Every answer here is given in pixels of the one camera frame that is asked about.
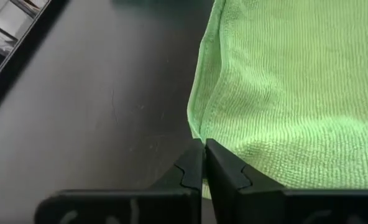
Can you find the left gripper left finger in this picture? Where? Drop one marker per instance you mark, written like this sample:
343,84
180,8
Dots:
125,205

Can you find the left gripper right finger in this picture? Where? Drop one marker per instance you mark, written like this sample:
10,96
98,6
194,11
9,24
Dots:
264,205

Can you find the green microfiber towel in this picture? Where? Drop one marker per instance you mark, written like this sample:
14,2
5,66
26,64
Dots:
296,93

